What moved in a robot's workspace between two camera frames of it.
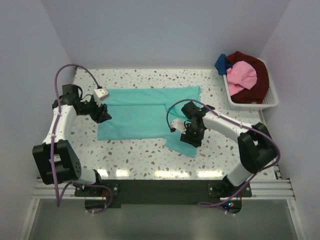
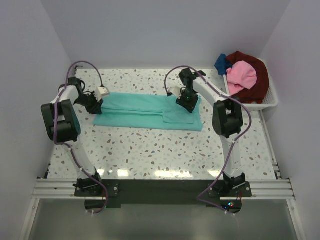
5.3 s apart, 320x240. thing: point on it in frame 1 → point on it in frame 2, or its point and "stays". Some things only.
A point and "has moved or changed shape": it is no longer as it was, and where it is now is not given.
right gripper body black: x=193 y=135 → x=189 y=98
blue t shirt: x=222 y=64 stays
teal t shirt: x=147 y=113 has moved or changed shape
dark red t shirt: x=257 y=93 stays
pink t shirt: x=241 y=75 stays
